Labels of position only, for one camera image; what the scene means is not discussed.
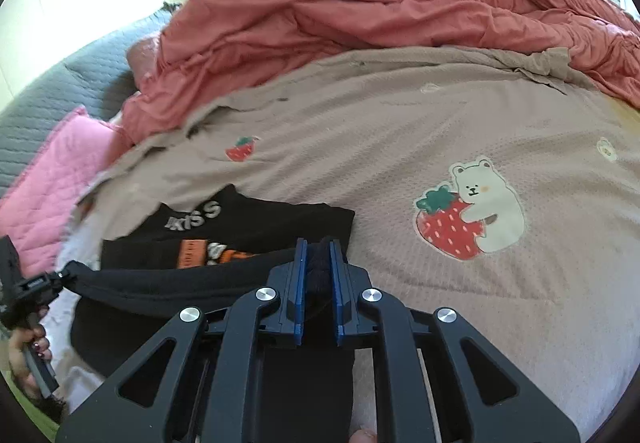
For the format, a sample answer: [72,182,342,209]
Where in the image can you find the black sweater with orange labels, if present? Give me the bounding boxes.
[62,183,358,443]

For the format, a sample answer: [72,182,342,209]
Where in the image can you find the pink quilted blanket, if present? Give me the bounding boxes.
[0,106,126,279]

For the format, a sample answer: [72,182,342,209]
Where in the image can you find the dusty pink pillow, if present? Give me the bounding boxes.
[125,36,168,80]

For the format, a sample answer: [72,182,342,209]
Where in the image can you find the person's left hand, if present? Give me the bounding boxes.
[6,305,54,401]

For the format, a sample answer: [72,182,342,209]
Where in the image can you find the grey quilted headboard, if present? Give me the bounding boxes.
[0,16,173,199]

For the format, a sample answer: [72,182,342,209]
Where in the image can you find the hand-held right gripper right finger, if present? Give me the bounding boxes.
[327,239,583,443]

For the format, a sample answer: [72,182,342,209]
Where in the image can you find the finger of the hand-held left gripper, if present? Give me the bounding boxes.
[16,269,68,306]

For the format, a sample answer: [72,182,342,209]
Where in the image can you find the beige bear print blanket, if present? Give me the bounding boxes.
[55,46,640,443]

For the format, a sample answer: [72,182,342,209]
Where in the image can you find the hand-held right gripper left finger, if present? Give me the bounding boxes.
[55,238,308,443]

